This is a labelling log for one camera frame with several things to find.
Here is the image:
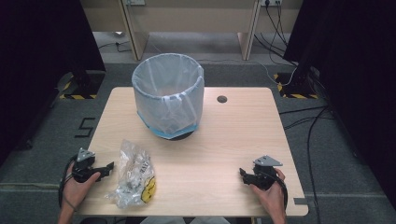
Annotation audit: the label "black floor cable with plug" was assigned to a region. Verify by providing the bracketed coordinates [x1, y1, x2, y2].
[97, 40, 133, 54]

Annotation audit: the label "person's left hand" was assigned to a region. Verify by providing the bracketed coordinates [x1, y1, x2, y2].
[62, 162, 102, 213]

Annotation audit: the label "stand base with hazard tape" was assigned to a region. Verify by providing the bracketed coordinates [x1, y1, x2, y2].
[58, 70, 106, 101]
[273, 66, 321, 100]

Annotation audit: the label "black floor tape mark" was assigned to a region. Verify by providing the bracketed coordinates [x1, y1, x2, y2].
[74, 117, 97, 139]

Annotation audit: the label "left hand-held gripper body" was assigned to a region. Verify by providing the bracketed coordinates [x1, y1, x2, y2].
[71, 147, 101, 184]

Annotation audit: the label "light wooden desk frame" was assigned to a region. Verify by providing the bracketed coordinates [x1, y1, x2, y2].
[79, 0, 304, 62]

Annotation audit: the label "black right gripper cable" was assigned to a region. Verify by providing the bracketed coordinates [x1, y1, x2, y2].
[266, 170, 290, 210]

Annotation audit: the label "black cables from socket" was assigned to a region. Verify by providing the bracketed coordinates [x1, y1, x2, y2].
[253, 2, 299, 67]

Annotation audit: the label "thin white floor cable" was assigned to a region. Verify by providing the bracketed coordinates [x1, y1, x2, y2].
[197, 58, 299, 88]

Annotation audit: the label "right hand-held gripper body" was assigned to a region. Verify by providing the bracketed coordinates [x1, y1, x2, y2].
[248, 155, 284, 191]

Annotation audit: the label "black curtain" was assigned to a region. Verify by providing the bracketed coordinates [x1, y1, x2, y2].
[0, 0, 106, 167]
[282, 0, 396, 202]

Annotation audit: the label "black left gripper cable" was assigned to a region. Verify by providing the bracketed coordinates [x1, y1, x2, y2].
[57, 153, 79, 210]

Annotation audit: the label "long black floor cable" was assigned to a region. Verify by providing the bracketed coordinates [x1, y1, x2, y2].
[305, 105, 332, 224]

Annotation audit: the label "black floor cable pair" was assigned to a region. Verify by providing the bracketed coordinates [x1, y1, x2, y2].
[277, 105, 334, 131]

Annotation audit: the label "bin with white liner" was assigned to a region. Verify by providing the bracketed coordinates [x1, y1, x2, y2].
[131, 52, 205, 141]

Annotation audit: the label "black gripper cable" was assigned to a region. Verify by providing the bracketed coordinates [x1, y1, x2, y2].
[57, 153, 79, 210]
[266, 170, 290, 210]

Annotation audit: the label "person's right hand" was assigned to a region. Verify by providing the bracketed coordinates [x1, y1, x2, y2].
[249, 167, 288, 218]

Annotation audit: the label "clear plastic bag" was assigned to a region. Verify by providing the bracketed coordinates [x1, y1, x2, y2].
[105, 138, 158, 210]

